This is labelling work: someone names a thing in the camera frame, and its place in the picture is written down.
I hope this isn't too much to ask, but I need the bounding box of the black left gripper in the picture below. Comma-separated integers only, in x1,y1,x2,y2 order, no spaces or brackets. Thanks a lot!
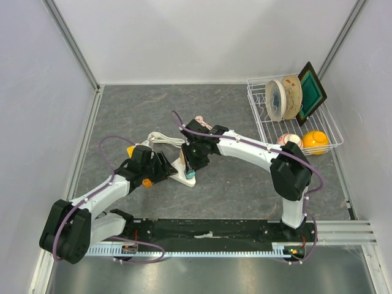
141,151,178,185

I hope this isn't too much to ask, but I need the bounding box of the white triangular power strip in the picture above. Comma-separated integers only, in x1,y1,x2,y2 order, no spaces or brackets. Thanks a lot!
170,158,196,187

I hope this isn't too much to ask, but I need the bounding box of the teal charger adapter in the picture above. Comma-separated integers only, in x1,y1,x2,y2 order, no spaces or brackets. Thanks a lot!
185,171,195,179

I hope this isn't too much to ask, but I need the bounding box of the orange power strip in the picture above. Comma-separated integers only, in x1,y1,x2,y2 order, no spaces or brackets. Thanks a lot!
142,178,153,187

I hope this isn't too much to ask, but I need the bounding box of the yellow cube socket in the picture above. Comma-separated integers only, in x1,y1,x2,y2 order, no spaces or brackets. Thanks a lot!
126,146,135,158

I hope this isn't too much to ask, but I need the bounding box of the beige cube socket adapter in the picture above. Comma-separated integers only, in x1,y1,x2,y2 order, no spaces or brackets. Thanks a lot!
179,148,186,166

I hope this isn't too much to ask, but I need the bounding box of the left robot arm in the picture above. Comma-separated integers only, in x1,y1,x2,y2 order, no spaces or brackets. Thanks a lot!
39,145,178,264

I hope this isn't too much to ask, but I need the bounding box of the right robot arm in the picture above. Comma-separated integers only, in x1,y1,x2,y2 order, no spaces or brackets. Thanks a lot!
180,119,312,241

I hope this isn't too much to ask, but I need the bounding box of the red white patterned bowl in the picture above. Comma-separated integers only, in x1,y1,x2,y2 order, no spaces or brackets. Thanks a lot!
277,133,303,148

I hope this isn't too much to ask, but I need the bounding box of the cream plate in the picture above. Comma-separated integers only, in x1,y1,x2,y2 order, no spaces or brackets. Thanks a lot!
265,79,287,122

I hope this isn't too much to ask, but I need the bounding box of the beige patterned plate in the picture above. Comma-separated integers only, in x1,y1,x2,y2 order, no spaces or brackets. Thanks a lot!
282,75,303,120

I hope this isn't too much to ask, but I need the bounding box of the yellow bowl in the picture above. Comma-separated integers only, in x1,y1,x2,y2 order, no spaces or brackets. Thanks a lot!
302,130,329,155

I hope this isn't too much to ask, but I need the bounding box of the green square dish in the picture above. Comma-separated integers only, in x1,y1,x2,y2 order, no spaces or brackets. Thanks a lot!
296,61,327,127

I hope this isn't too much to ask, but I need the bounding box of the pink coiled cable with plug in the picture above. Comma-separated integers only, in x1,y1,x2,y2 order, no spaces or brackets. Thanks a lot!
194,115,214,131

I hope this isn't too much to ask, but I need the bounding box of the white cable with plug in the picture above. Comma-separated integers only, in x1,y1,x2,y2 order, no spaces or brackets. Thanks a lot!
136,131,186,148

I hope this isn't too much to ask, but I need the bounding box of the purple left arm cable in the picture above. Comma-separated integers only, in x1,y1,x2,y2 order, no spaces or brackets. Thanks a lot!
52,136,166,264

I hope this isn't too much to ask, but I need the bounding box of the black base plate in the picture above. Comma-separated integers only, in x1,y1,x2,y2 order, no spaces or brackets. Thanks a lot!
120,219,315,250

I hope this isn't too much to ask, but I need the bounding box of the white wire dish rack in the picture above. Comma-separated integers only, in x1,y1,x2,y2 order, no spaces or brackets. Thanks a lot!
247,75,344,156

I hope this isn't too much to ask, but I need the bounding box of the grey cable duct rail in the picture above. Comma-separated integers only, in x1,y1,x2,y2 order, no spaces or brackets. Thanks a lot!
86,241,305,258

